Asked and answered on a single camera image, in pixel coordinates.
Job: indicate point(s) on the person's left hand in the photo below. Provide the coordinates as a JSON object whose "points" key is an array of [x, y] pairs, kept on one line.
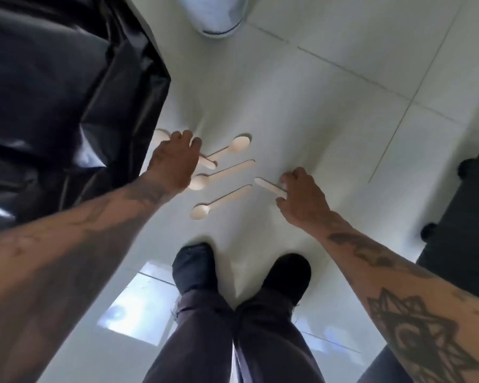
{"points": [[169, 165]]}

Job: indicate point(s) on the person's right hand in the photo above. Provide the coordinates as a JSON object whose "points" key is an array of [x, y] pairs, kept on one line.
{"points": [[303, 199]]}

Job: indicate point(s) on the person's right fingers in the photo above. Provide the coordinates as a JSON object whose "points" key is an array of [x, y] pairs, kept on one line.
{"points": [[289, 180]]}

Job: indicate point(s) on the person's left fingers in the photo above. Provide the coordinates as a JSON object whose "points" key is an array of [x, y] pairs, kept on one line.
{"points": [[183, 140]]}

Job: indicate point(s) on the wooden spoon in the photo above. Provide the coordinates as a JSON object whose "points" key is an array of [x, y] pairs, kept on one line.
{"points": [[221, 200], [266, 184], [238, 144], [223, 172], [208, 162]]}

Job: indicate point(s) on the person's left forearm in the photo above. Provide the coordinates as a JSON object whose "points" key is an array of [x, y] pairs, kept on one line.
{"points": [[72, 251]]}

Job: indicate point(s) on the person's right forearm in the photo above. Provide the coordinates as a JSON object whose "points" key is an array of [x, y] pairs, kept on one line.
{"points": [[395, 283]]}

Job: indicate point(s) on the person's right black shoe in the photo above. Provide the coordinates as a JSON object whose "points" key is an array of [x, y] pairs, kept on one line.
{"points": [[286, 277]]}

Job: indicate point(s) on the person's black shoe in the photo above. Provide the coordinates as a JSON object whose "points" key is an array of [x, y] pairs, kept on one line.
{"points": [[286, 277], [194, 267]]}

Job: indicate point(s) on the person's left black shoe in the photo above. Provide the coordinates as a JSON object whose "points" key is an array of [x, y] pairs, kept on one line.
{"points": [[194, 267]]}

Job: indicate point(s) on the black plastic trash bag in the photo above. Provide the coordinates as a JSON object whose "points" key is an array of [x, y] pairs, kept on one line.
{"points": [[52, 87]]}

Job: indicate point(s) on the black caster wheel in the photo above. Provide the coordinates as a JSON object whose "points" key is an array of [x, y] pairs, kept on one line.
{"points": [[428, 231], [465, 166]]}

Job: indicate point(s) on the dark grey trousers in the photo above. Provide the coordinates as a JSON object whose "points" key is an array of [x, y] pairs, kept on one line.
{"points": [[231, 339]]}

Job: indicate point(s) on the black wheeled cabinet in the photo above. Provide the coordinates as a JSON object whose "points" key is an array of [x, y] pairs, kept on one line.
{"points": [[463, 219]]}

